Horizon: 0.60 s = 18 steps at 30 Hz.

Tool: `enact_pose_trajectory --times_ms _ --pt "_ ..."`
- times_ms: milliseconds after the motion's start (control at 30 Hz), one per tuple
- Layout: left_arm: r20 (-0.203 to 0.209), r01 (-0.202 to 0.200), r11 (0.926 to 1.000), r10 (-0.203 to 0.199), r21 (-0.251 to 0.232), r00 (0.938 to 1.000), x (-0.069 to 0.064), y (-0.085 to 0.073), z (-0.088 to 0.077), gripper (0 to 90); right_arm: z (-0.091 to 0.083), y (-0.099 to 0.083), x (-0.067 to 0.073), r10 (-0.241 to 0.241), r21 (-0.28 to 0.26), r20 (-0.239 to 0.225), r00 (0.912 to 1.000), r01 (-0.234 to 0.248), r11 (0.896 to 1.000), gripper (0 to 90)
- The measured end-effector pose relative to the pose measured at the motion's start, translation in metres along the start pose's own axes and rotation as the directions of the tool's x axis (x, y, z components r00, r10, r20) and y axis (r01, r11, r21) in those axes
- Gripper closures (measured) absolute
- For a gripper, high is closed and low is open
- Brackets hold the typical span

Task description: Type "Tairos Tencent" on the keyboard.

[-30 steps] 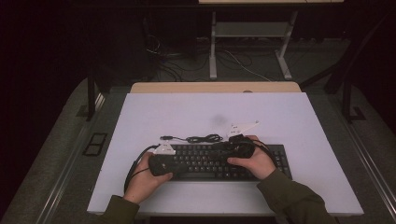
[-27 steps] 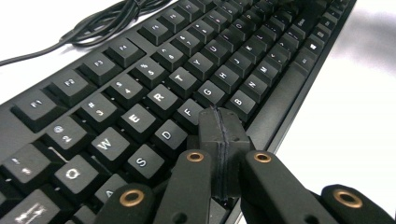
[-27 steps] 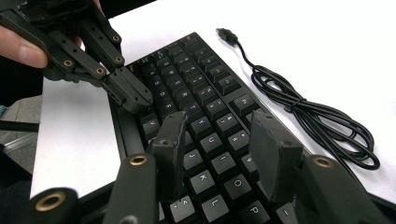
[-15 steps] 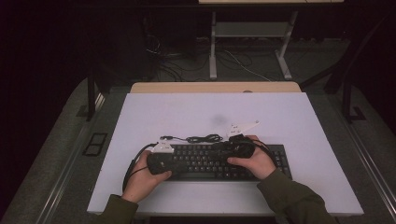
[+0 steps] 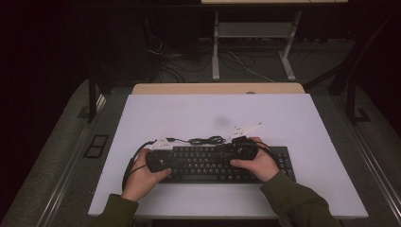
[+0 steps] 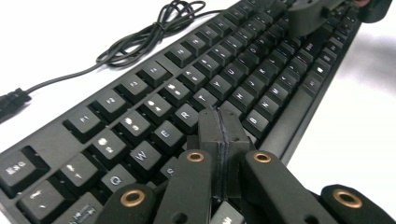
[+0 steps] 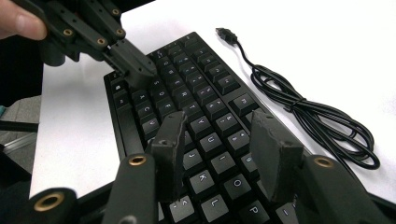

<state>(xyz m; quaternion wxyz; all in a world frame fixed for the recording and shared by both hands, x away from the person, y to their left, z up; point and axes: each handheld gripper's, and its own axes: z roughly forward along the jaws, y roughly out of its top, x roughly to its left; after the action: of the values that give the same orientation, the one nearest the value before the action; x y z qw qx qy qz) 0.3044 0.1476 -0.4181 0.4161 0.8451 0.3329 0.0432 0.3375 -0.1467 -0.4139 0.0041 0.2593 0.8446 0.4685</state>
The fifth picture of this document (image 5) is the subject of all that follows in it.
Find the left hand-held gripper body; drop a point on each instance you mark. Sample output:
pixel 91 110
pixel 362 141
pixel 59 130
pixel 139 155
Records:
pixel 157 160

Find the black metal stand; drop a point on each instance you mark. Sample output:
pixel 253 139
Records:
pixel 92 101
pixel 351 101

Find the black floor socket frame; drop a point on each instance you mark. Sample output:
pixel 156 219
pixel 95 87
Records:
pixel 96 146

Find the person's left hand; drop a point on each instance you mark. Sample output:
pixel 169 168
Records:
pixel 140 179

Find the person's right hand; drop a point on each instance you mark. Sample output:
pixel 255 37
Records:
pixel 261 167

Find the metal floor rail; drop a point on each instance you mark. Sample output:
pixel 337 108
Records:
pixel 67 171
pixel 376 170

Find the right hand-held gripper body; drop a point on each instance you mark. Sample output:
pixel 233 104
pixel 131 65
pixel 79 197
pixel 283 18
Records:
pixel 244 148

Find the grey table grommet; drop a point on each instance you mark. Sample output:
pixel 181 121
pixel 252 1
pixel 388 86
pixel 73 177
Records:
pixel 251 92

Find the black computer keyboard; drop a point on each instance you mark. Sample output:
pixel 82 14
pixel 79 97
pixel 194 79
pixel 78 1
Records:
pixel 201 170

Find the wooden table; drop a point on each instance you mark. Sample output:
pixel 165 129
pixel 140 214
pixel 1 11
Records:
pixel 189 88

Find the white-framed desk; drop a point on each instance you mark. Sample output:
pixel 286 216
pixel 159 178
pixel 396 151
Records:
pixel 252 30

